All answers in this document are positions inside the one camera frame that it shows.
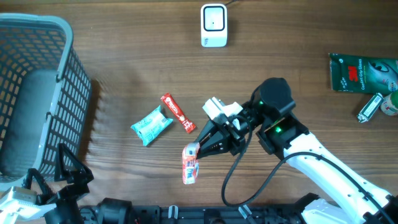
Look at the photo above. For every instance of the green 3M gloves package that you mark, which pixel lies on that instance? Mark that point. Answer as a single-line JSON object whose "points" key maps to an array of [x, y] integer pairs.
{"points": [[359, 74]]}

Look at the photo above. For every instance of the green lid jar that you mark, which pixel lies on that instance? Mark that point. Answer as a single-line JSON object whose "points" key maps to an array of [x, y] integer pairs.
{"points": [[390, 104]]}

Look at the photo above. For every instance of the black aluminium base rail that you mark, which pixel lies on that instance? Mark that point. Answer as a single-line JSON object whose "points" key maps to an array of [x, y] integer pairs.
{"points": [[280, 213]]}

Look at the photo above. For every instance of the red candy bar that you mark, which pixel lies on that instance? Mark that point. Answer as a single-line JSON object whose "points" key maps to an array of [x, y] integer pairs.
{"points": [[168, 100]]}

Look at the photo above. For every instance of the white barcode scanner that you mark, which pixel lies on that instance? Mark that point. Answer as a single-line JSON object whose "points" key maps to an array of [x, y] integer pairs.
{"points": [[214, 25]]}

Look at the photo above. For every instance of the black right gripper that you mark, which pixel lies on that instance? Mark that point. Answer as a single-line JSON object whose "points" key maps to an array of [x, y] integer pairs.
{"points": [[228, 137]]}

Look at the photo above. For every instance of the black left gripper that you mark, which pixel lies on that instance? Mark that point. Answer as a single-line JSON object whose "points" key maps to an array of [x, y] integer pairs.
{"points": [[83, 173]]}

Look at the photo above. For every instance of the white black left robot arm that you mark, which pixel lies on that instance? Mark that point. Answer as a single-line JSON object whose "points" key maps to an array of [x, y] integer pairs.
{"points": [[108, 211]]}

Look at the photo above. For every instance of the red white small packet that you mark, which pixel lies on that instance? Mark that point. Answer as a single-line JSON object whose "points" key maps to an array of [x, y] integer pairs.
{"points": [[190, 165]]}

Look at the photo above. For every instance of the teal tissue packet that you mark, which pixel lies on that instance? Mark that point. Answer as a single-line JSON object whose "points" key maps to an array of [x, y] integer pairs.
{"points": [[148, 128]]}

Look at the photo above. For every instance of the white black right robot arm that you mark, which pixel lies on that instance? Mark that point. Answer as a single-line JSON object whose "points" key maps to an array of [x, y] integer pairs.
{"points": [[268, 114]]}

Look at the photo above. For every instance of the grey plastic shopping basket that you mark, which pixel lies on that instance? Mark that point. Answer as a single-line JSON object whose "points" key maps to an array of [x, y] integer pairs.
{"points": [[45, 94]]}

